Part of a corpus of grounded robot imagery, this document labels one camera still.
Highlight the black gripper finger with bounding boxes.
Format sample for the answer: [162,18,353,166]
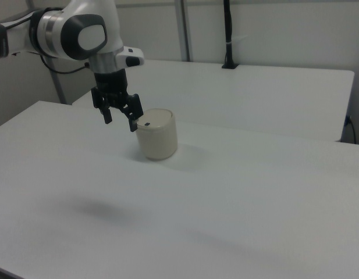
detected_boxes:
[91,87,113,125]
[119,93,144,133]

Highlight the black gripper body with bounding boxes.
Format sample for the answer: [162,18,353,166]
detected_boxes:
[93,68,129,109]

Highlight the small beige trash bin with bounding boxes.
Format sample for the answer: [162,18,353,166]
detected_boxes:
[134,108,179,161]

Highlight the grey metal frame post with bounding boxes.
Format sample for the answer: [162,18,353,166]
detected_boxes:
[48,56,67,105]
[175,0,194,62]

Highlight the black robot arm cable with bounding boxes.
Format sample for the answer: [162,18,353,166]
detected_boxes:
[39,53,91,74]

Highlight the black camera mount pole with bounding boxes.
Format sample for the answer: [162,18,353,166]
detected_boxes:
[221,0,240,70]

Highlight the black cable at table edge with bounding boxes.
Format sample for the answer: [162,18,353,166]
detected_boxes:
[344,115,357,144]

